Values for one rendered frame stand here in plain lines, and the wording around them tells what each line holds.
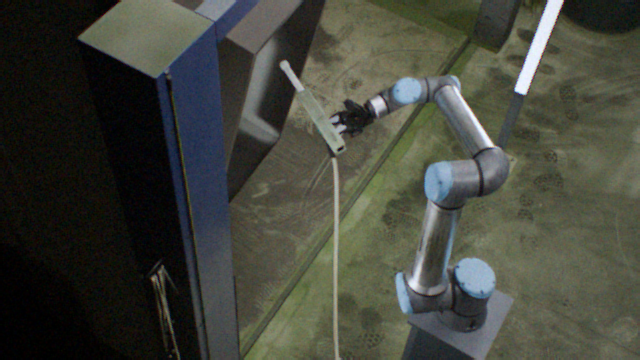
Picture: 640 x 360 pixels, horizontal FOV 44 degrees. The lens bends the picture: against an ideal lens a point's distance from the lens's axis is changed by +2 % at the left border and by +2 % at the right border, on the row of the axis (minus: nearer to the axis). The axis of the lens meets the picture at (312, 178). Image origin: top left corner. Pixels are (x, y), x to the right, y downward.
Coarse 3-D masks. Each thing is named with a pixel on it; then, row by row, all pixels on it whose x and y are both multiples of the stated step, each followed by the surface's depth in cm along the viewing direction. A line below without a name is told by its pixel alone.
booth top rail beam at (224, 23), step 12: (216, 0) 151; (228, 0) 151; (240, 0) 152; (252, 0) 157; (204, 12) 148; (216, 12) 149; (228, 12) 150; (240, 12) 154; (216, 24) 148; (228, 24) 152; (216, 36) 150
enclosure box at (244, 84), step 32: (192, 0) 239; (288, 0) 249; (320, 0) 290; (256, 32) 239; (288, 32) 311; (224, 64) 245; (256, 64) 336; (224, 96) 258; (256, 96) 352; (288, 96) 340; (224, 128) 271; (256, 128) 367; (256, 160) 358
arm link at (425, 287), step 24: (432, 168) 233; (456, 168) 230; (480, 168) 231; (432, 192) 233; (456, 192) 230; (480, 192) 232; (432, 216) 242; (456, 216) 240; (432, 240) 250; (432, 264) 259; (408, 288) 273; (432, 288) 269; (408, 312) 276
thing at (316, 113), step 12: (288, 72) 301; (300, 84) 297; (300, 96) 292; (312, 96) 291; (312, 108) 288; (312, 120) 290; (324, 120) 284; (324, 132) 281; (336, 132) 280; (336, 144) 277; (336, 156) 300
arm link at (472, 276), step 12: (468, 264) 278; (480, 264) 279; (456, 276) 275; (468, 276) 275; (480, 276) 276; (492, 276) 276; (456, 288) 275; (468, 288) 272; (480, 288) 273; (492, 288) 274; (456, 300) 275; (468, 300) 276; (480, 300) 276; (468, 312) 283
